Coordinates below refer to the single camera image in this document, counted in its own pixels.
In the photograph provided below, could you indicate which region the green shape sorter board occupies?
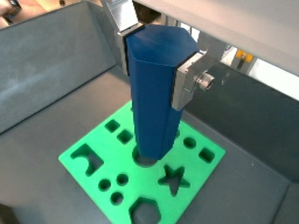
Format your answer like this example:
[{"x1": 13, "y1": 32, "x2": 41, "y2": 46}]
[{"x1": 59, "y1": 103, "x2": 226, "y2": 224}]

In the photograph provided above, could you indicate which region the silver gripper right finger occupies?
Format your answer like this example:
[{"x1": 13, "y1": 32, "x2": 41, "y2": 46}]
[{"x1": 172, "y1": 31, "x2": 230, "y2": 111}]

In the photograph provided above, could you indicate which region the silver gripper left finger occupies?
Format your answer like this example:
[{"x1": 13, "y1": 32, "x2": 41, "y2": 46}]
[{"x1": 100, "y1": 0, "x2": 143, "y2": 74}]

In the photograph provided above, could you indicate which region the blue hexagonal prism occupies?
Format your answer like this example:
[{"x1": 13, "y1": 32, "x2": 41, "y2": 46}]
[{"x1": 126, "y1": 24, "x2": 199, "y2": 160}]

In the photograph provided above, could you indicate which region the grey plastic bin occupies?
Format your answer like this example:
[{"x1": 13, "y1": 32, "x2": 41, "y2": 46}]
[{"x1": 0, "y1": 0, "x2": 299, "y2": 224}]

